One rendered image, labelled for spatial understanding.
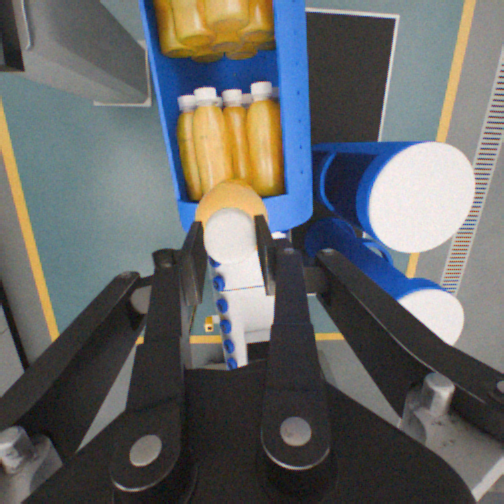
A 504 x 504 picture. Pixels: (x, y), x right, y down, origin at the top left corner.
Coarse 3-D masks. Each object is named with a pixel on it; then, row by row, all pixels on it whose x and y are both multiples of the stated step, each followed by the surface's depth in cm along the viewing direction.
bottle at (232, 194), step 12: (228, 180) 33; (240, 180) 36; (216, 192) 24; (228, 192) 24; (240, 192) 24; (252, 192) 26; (204, 204) 24; (216, 204) 23; (228, 204) 23; (240, 204) 23; (252, 204) 24; (264, 204) 27; (204, 216) 23; (252, 216) 23; (204, 228) 23
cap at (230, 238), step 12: (216, 216) 20; (228, 216) 20; (240, 216) 20; (216, 228) 20; (228, 228) 20; (240, 228) 20; (252, 228) 20; (204, 240) 20; (216, 240) 20; (228, 240) 20; (240, 240) 20; (252, 240) 20; (216, 252) 21; (228, 252) 21; (240, 252) 21; (252, 252) 21; (228, 264) 21
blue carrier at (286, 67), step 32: (288, 0) 40; (288, 32) 42; (160, 64) 53; (192, 64) 61; (224, 64) 63; (256, 64) 62; (288, 64) 43; (160, 96) 50; (288, 96) 44; (288, 128) 46; (288, 160) 47; (288, 192) 49; (288, 224) 51
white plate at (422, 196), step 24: (432, 144) 65; (384, 168) 66; (408, 168) 66; (432, 168) 67; (456, 168) 67; (384, 192) 68; (408, 192) 68; (432, 192) 69; (456, 192) 69; (384, 216) 70; (408, 216) 71; (432, 216) 71; (456, 216) 71; (384, 240) 72; (408, 240) 73; (432, 240) 73
